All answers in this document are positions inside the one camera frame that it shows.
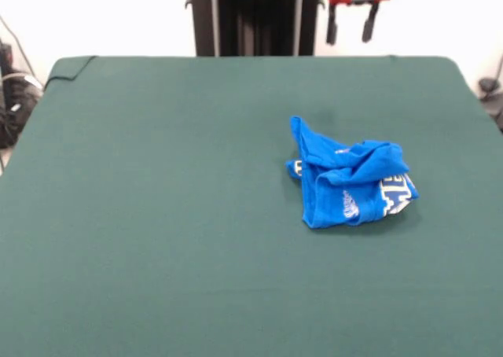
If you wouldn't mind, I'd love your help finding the dark green table cloth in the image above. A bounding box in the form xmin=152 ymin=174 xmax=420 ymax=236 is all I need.
xmin=0 ymin=55 xmax=503 ymax=357

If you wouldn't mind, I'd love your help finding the black cable bundle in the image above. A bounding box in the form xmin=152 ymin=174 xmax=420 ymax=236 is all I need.
xmin=0 ymin=72 xmax=44 ymax=149

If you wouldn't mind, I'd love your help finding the black plug with cable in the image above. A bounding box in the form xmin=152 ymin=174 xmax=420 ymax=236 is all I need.
xmin=477 ymin=76 xmax=503 ymax=134

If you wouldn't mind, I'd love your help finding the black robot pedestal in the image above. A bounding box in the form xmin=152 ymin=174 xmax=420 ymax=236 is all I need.
xmin=184 ymin=0 xmax=327 ymax=57

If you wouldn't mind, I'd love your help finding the small black box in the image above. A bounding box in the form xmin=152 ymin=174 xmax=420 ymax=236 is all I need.
xmin=0 ymin=42 xmax=15 ymax=75

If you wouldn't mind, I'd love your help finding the blue printed t-shirt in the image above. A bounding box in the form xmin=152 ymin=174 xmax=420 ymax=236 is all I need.
xmin=285 ymin=115 xmax=420 ymax=230

